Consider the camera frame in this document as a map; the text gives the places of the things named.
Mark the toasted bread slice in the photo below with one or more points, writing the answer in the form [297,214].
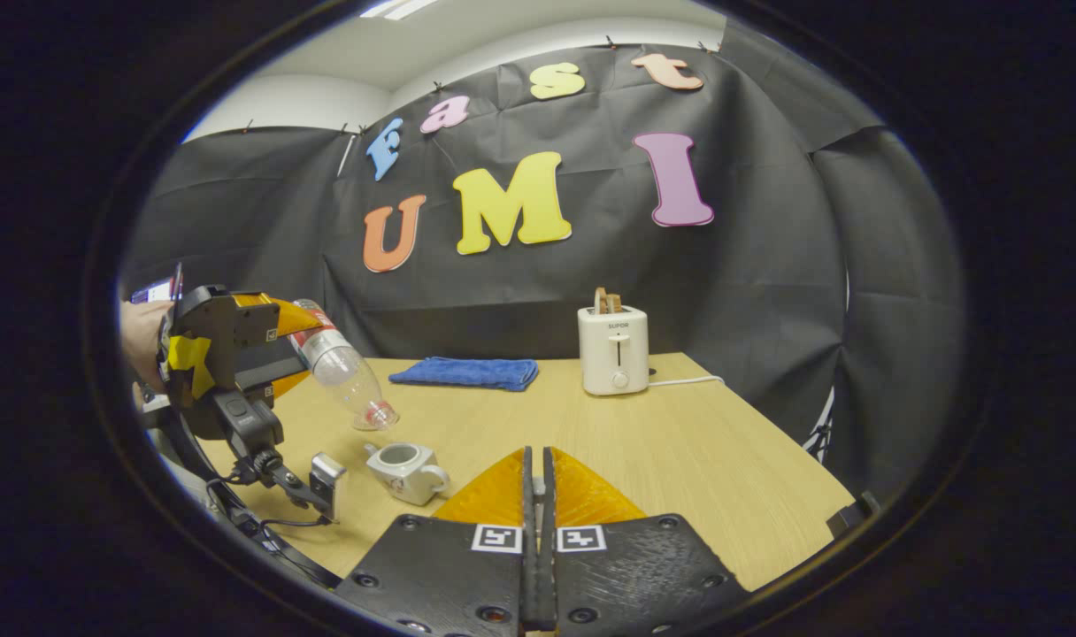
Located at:
[607,301]

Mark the white teacup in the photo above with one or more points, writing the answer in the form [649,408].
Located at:
[405,473]

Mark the clear plastic water bottle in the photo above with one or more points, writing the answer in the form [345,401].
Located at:
[343,372]

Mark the computer monitor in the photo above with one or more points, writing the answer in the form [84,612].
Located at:
[157,289]

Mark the blue folded towel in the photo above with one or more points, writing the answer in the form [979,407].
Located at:
[467,372]

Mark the white toaster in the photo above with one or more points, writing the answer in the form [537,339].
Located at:
[613,354]

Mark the black backdrop cloth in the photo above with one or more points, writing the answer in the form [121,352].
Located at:
[768,265]

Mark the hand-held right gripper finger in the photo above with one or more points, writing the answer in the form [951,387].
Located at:
[528,566]
[549,566]

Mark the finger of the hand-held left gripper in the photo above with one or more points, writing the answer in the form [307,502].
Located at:
[277,379]
[290,317]

